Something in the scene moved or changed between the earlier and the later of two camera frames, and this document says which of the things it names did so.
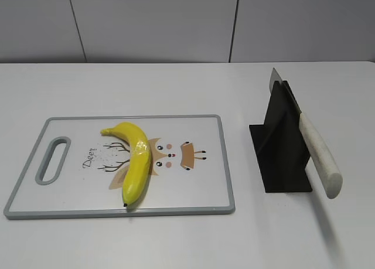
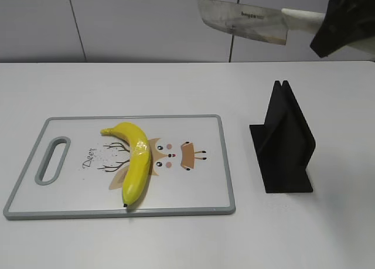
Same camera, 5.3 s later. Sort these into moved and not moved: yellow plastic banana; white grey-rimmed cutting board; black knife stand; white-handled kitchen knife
Moved: white-handled kitchen knife
Not moved: yellow plastic banana; white grey-rimmed cutting board; black knife stand
